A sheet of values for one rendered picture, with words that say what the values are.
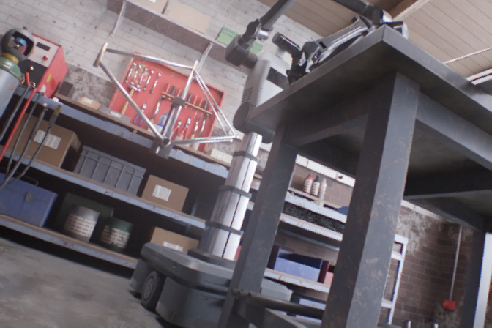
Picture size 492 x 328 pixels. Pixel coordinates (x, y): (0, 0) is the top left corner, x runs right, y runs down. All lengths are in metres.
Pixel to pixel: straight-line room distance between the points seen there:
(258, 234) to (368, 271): 0.57
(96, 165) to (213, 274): 1.18
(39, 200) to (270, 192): 1.47
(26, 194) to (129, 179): 0.59
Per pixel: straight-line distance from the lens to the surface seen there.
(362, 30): 1.84
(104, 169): 2.34
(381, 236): 0.81
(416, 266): 4.50
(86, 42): 3.36
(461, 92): 0.99
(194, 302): 1.44
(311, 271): 2.74
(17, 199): 2.38
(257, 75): 1.91
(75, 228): 2.38
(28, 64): 2.71
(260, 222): 1.28
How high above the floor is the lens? 0.33
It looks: 19 degrees up
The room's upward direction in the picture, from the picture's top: 17 degrees clockwise
